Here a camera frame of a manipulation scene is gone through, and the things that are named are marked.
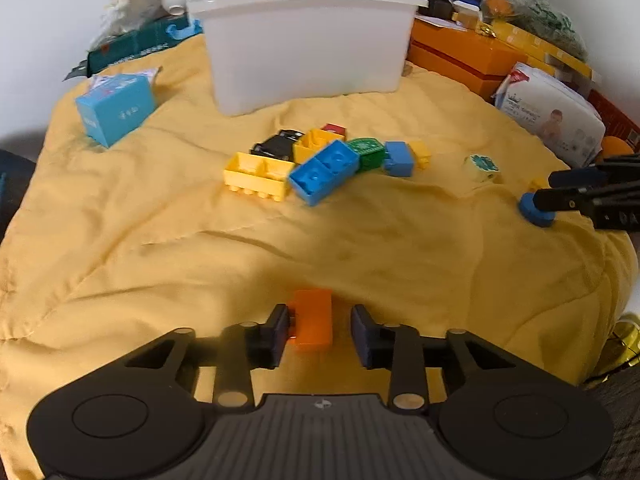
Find blue round disc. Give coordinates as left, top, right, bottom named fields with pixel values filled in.
left=518, top=192, right=555, bottom=228

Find orange toy brick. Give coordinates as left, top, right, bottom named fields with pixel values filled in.
left=288, top=288, right=333, bottom=352

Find yellow long brick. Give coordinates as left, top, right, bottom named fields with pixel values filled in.
left=224, top=152, right=295, bottom=202

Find blue double brick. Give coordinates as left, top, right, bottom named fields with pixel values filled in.
left=288, top=140, right=360, bottom=206

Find blue small brick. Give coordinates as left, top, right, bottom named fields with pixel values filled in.
left=384, top=141, right=414, bottom=178

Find green patterned brick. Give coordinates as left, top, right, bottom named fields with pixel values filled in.
left=347, top=138, right=386, bottom=172

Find small yellow brick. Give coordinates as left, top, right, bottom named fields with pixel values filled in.
left=408, top=140, right=432, bottom=169

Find orange ball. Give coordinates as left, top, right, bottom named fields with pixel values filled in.
left=596, top=136, right=634, bottom=162

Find red box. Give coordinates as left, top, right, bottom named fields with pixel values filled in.
left=588, top=89, right=639, bottom=153

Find white diaper pack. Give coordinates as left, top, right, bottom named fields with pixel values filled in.
left=495, top=63, right=605, bottom=168

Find yellow flat boxes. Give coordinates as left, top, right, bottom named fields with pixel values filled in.
left=490, top=21, right=601, bottom=84

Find cream frog block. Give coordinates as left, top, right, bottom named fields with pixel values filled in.
left=463, top=154, right=500, bottom=182

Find yellow cloth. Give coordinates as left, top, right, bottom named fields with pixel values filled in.
left=1, top=37, right=638, bottom=479

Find orange box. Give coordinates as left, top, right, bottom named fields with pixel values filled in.
left=407, top=18, right=527, bottom=101

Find green items mesh bag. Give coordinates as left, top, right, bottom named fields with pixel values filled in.
left=480, top=0, right=588, bottom=62

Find black toy car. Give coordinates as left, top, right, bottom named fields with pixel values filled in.
left=250, top=129, right=304, bottom=162

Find yellow square brick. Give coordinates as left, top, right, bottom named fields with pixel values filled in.
left=293, top=128, right=344, bottom=165

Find red small brick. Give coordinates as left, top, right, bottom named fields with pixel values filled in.
left=322, top=124, right=347, bottom=141

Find light blue carton box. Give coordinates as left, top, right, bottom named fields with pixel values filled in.
left=75, top=74, right=155, bottom=148

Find white plastic bin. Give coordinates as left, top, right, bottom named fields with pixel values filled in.
left=186, top=0, right=427, bottom=116

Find dark green wipes pack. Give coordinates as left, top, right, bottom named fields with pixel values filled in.
left=65, top=15, right=203, bottom=80

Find white plastic bag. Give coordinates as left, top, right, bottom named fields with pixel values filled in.
left=89, top=0, right=162, bottom=51

